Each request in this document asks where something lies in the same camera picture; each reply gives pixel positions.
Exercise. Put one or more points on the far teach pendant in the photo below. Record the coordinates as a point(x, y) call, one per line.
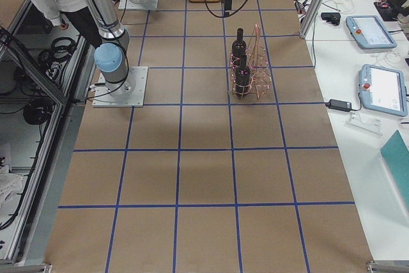
point(369, 32)

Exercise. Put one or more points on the dark wine bottle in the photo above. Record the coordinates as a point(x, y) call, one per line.
point(238, 48)
point(242, 77)

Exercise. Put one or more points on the dark wine bottle right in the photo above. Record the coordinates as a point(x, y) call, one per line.
point(242, 77)

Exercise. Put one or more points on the clear acrylic stand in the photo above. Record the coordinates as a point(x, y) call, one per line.
point(372, 125)

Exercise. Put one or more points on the dark wine bottle left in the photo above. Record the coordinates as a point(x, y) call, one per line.
point(238, 48)

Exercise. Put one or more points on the copper wire bottle basket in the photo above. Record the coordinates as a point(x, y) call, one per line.
point(260, 79)

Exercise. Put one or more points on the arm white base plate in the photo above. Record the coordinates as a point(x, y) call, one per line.
point(131, 93)
point(138, 5)

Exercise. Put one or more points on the teach pendant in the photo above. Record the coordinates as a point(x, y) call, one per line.
point(383, 89)
point(369, 32)

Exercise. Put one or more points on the black power adapter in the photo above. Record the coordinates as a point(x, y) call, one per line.
point(339, 105)

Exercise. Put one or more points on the near teach pendant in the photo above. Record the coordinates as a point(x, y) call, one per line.
point(383, 89)

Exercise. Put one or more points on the teal book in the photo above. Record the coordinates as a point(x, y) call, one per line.
point(395, 155)

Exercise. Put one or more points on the black handheld device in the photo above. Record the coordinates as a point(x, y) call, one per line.
point(333, 18)

